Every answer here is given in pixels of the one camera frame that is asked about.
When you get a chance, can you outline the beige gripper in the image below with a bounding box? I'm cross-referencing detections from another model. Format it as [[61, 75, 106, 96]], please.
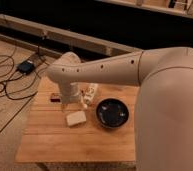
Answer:
[[58, 83, 88, 111]]

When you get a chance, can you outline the white sponge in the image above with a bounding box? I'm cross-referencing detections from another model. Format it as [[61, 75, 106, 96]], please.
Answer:
[[66, 111, 86, 127]]

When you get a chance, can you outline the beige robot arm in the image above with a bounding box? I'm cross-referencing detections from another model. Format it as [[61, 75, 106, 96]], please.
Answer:
[[47, 47, 193, 171]]

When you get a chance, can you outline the dark ceramic bowl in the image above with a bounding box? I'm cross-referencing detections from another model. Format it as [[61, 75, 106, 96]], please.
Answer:
[[96, 98, 129, 129]]

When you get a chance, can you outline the small dark red block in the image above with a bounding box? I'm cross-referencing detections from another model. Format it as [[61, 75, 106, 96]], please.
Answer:
[[50, 93, 60, 102]]

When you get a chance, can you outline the wooden table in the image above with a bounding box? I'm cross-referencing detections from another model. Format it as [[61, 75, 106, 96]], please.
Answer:
[[16, 77, 138, 165]]

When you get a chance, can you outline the black power adapter box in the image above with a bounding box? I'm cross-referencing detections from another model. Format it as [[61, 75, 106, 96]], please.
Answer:
[[17, 61, 35, 75]]

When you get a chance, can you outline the long wooden beam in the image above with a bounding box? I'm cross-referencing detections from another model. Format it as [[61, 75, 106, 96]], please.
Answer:
[[0, 14, 140, 56]]

